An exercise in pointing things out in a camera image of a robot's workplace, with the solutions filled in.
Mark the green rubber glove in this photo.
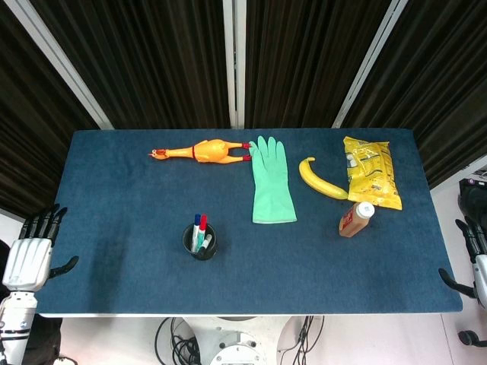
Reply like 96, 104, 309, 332
248, 135, 298, 224

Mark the yellow banana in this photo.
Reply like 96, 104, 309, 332
298, 156, 349, 200

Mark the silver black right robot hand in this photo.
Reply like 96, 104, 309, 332
438, 217, 487, 305

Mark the yellow rubber chicken toy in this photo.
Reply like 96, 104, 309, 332
148, 138, 253, 165

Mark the brown drink bottle white cap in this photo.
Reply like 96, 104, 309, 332
338, 201, 376, 239

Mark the blue fabric table cloth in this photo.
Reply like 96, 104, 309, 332
37, 128, 464, 316

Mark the yellow snack bag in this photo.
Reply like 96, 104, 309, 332
342, 135, 403, 211

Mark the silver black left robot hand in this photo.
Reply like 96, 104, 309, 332
2, 204, 80, 293

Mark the black cable bundle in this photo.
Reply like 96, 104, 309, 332
276, 315, 326, 354
154, 316, 201, 365

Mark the black office chair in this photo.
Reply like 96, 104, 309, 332
457, 176, 487, 348

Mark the blue capped marker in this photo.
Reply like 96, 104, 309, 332
191, 214, 202, 252

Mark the white frame post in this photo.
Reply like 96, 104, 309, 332
330, 0, 410, 129
5, 0, 114, 130
222, 0, 248, 129

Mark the black pen cup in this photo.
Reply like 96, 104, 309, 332
182, 223, 219, 262

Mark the red-capped whiteboard marker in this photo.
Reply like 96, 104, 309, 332
194, 214, 208, 253

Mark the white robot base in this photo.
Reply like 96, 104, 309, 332
181, 315, 306, 365

